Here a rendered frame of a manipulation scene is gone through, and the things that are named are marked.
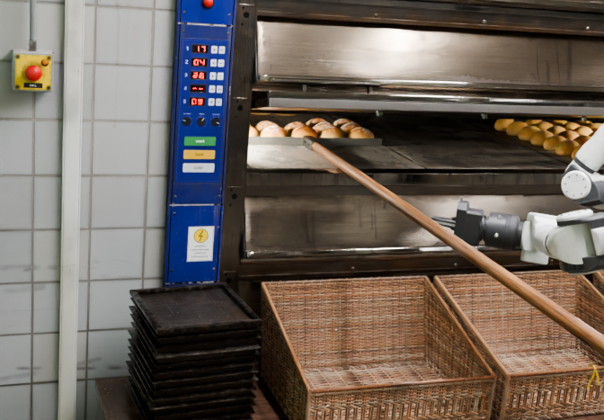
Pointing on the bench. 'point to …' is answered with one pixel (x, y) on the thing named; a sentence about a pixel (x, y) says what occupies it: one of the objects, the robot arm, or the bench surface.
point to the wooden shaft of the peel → (474, 255)
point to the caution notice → (199, 244)
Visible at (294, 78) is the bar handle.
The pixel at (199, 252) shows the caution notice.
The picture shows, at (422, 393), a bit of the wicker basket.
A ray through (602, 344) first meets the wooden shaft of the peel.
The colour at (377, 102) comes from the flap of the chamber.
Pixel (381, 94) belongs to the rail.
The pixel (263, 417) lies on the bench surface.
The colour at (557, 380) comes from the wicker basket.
